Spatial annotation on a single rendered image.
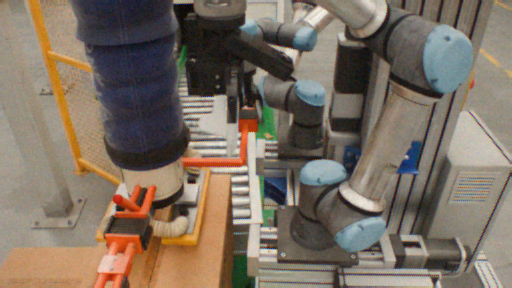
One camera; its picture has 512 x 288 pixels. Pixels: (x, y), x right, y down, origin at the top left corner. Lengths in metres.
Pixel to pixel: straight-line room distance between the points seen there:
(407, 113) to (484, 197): 0.57
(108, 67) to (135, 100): 0.09
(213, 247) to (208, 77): 0.75
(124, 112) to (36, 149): 1.73
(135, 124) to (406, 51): 0.63
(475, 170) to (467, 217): 0.19
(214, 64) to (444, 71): 0.43
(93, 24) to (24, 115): 1.70
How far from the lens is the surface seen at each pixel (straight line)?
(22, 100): 2.52
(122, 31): 0.89
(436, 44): 0.79
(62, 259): 1.92
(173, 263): 1.23
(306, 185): 1.01
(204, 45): 0.59
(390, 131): 0.85
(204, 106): 2.91
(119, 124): 1.01
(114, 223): 1.01
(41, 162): 2.72
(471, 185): 1.29
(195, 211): 1.18
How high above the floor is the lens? 1.87
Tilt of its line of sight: 34 degrees down
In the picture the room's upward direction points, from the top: straight up
